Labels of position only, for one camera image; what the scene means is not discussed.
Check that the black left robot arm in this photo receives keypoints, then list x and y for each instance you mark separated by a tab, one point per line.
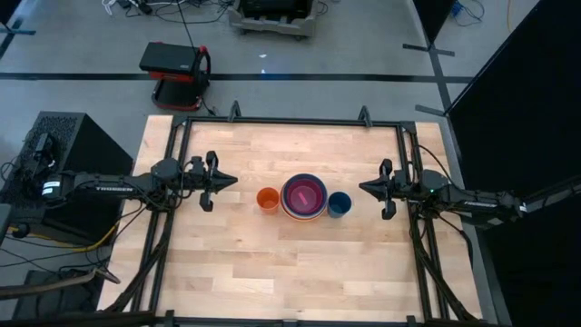
113	186

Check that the white plastic bowl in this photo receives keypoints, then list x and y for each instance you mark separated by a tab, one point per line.
282	200

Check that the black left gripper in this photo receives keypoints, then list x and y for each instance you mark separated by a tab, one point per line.
208	181

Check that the orange plastic bowl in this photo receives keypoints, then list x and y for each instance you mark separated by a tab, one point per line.
303	220

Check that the black partition panel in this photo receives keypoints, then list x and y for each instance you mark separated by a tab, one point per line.
433	18
522	113
6	9

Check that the magenta plastic bowl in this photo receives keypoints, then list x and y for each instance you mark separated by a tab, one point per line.
304	200

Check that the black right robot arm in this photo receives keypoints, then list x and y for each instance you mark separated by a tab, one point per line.
476	202

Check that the black perforated computer tower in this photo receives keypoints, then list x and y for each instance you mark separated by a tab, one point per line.
91	145

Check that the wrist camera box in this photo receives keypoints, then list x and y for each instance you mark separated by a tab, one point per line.
399	176
196	162

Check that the red equipment cart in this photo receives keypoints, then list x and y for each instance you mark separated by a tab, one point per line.
177	93

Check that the grey equipment dolly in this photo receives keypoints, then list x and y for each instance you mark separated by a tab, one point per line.
272	25

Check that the teal blue plastic cup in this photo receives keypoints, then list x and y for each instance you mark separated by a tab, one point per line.
339	205

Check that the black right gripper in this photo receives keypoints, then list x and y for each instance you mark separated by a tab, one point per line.
397	187

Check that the black metal table frame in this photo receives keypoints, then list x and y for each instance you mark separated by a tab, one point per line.
295	121

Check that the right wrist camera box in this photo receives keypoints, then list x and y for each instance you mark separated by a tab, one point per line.
399	176

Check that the orange plastic cup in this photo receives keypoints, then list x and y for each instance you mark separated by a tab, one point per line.
268	200

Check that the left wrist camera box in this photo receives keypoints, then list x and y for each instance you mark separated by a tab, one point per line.
196	162

